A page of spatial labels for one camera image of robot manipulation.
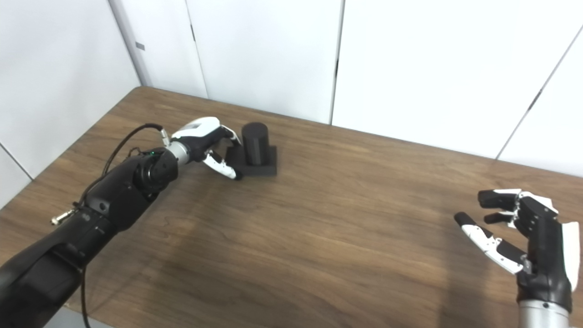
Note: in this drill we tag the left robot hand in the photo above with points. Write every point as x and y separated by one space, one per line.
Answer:
196 134

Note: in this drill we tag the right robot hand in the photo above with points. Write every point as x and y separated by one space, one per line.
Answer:
544 255

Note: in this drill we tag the black peg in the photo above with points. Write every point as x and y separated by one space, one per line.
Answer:
255 150

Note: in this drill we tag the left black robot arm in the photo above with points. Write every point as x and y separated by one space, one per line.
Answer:
104 205

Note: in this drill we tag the small gray wall label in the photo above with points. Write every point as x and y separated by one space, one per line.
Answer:
140 46

